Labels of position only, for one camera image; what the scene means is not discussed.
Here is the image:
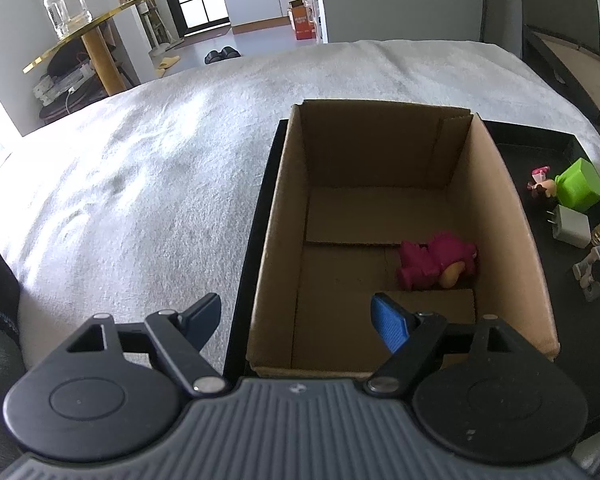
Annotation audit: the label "pink doll figure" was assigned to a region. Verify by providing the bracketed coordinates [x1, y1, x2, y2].
[397, 231, 479, 292]

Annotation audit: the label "white standing fan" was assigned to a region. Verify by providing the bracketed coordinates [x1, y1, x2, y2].
[139, 0, 175, 59]

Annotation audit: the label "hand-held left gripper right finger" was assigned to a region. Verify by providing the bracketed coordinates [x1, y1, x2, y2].
[364, 292, 524, 399]

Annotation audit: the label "grey upholstered headboard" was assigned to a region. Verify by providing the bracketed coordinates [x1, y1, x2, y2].
[480, 0, 600, 57]

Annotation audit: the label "white charger plug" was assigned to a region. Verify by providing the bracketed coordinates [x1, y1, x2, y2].
[544, 204, 592, 249]

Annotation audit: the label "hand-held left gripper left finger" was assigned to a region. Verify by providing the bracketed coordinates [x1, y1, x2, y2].
[66, 292, 227, 397]

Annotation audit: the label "clear glass jar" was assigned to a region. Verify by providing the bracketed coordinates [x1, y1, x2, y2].
[43, 0, 93, 40]

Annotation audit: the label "white blanket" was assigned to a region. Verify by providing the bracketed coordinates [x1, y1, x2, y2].
[0, 40, 600, 376]

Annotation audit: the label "white power strips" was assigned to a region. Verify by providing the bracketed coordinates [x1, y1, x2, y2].
[32, 62, 93, 106]

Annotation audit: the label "round gold-edged table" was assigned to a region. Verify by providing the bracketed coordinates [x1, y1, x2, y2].
[22, 0, 161, 97]

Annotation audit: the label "green cube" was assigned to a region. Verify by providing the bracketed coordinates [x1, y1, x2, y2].
[555, 157, 600, 212]

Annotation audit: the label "brown cardboard box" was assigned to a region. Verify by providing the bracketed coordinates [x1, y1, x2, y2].
[245, 100, 561, 380]

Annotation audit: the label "orange carton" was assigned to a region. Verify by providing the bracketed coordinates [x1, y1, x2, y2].
[287, 0, 317, 41]

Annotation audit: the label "black-framed brown board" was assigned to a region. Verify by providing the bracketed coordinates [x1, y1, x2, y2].
[522, 24, 600, 132]

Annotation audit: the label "black tray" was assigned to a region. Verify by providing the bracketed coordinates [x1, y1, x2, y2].
[222, 119, 600, 436]

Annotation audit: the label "small brown-haired doll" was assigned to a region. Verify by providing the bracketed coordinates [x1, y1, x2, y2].
[527, 166, 561, 202]

